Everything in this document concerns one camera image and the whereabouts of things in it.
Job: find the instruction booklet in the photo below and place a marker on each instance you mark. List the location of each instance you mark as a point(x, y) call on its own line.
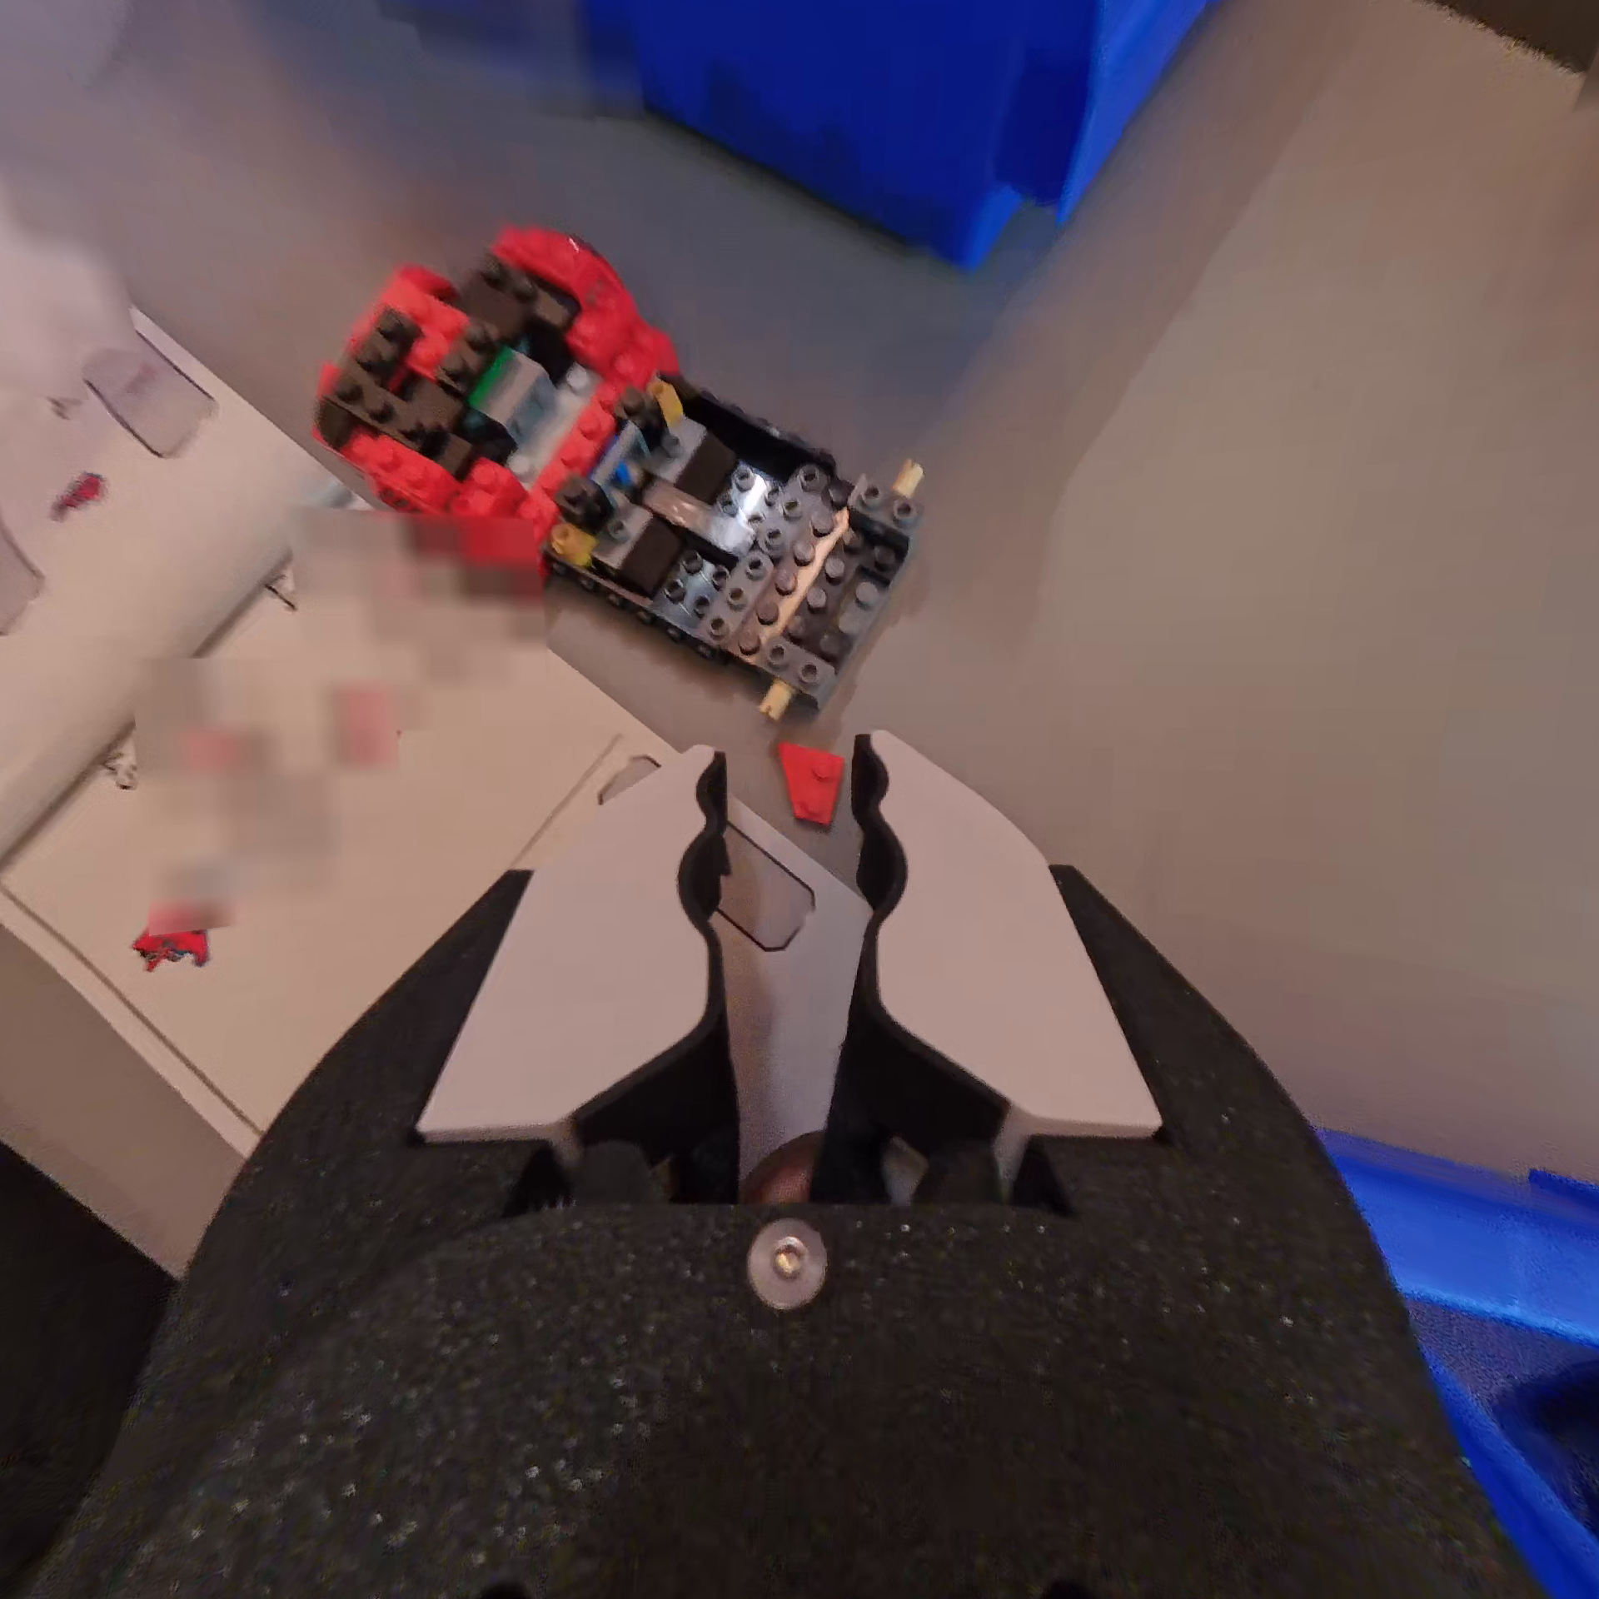
point(499, 771)

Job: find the partly built lego car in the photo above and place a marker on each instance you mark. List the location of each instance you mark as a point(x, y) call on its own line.
point(499, 415)

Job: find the red wedge lego plate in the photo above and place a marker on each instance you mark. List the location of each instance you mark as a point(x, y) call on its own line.
point(809, 784)

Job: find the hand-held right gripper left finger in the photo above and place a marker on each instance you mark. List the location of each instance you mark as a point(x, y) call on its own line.
point(590, 978)

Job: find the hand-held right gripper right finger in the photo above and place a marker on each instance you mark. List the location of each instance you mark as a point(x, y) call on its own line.
point(999, 978)

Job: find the blue plastic bin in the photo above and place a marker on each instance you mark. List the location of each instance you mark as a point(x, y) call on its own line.
point(1477, 1247)

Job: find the large blue divided bin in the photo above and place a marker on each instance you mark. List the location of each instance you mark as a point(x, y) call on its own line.
point(872, 100)

